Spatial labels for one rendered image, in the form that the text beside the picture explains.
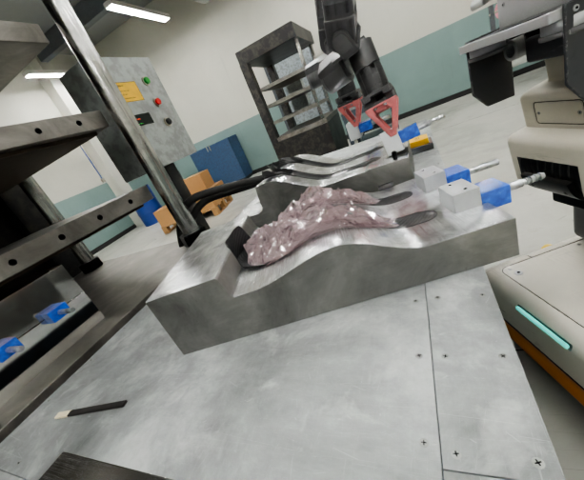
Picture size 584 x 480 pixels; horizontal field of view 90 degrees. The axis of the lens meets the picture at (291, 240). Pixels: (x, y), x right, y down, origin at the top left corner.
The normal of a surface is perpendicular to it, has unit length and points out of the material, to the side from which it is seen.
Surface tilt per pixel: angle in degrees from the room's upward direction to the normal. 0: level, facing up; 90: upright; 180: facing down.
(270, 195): 90
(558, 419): 0
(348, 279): 90
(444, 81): 90
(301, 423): 0
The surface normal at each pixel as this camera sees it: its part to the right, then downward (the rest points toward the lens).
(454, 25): -0.26, 0.48
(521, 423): -0.38, -0.85
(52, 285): 0.87, -0.19
